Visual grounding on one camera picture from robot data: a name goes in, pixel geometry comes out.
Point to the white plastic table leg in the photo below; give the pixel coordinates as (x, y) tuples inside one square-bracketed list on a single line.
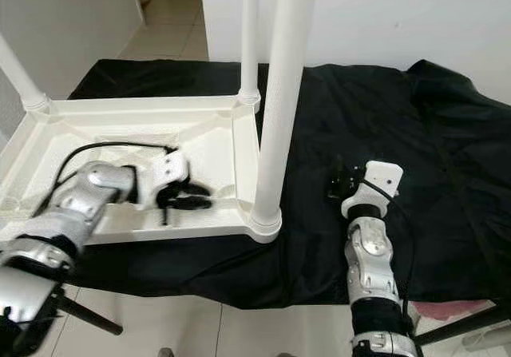
[(20, 71), (283, 93), (251, 29)]

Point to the white plastic table top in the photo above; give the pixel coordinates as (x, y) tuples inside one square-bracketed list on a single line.
[(231, 157)]

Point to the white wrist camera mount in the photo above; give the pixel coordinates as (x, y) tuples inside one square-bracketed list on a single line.
[(382, 177), (172, 167)]

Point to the black metal table frame leg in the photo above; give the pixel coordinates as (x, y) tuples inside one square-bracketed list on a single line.
[(92, 315), (463, 323)]

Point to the grey robot left foot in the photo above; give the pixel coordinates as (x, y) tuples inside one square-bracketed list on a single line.
[(166, 352)]

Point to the pink plastic stool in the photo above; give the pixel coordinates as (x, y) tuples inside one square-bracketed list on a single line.
[(447, 309)]

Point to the black cloth table cover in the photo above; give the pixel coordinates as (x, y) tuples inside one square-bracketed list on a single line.
[(407, 117)]

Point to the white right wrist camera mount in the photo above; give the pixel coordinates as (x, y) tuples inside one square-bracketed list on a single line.
[(382, 177)]

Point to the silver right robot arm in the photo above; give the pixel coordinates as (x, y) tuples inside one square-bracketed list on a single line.
[(367, 249)]

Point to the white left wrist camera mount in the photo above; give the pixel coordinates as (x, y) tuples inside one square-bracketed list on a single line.
[(172, 167)]

